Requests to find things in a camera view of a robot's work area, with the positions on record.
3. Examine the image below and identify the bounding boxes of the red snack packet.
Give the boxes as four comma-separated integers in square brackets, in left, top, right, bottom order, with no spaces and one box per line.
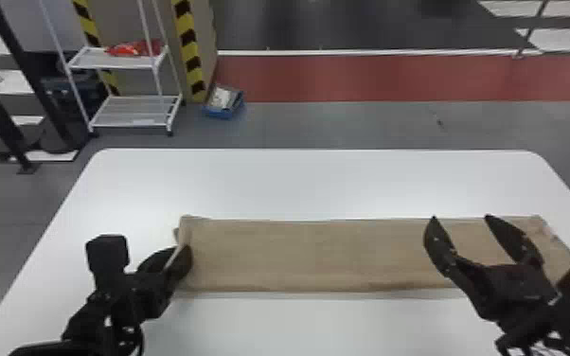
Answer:
[105,39,165,58]

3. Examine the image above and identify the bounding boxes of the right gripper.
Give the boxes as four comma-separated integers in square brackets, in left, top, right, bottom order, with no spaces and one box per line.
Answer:
[422,214,561,326]

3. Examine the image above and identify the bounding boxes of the beige towel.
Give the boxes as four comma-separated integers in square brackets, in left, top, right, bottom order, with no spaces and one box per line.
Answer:
[173,214,570,294]

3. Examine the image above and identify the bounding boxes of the white wire rack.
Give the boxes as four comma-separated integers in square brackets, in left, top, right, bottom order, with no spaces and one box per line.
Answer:
[37,0,185,137]

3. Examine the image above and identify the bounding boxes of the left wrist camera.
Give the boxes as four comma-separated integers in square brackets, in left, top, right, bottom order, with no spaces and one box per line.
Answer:
[84,234,131,291]

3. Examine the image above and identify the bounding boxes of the blue basket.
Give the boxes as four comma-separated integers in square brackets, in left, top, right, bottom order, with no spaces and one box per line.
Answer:
[201,83,246,121]

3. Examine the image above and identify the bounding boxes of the yellow black striped post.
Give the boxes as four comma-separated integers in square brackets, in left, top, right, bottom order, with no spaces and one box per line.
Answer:
[71,0,122,98]
[170,0,208,103]

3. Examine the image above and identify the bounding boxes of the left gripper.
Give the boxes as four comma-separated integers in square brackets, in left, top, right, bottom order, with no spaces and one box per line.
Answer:
[115,243,195,322]

